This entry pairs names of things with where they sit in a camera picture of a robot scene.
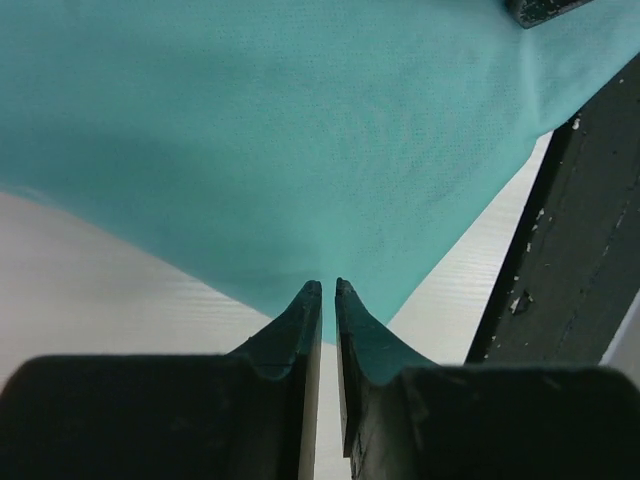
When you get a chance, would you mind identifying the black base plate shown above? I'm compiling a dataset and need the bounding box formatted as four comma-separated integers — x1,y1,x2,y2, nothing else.
467,60,639,363

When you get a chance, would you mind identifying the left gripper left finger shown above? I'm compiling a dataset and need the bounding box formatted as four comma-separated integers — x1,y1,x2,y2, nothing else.
1,281,322,479

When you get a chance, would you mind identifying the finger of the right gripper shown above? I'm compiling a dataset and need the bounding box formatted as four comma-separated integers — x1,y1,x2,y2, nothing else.
503,0,592,29

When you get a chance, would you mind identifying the teal t-shirt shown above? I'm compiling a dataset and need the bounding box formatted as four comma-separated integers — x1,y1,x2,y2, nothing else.
1,1,639,321

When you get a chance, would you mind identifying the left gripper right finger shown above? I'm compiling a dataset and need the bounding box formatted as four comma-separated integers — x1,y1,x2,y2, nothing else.
335,279,639,479

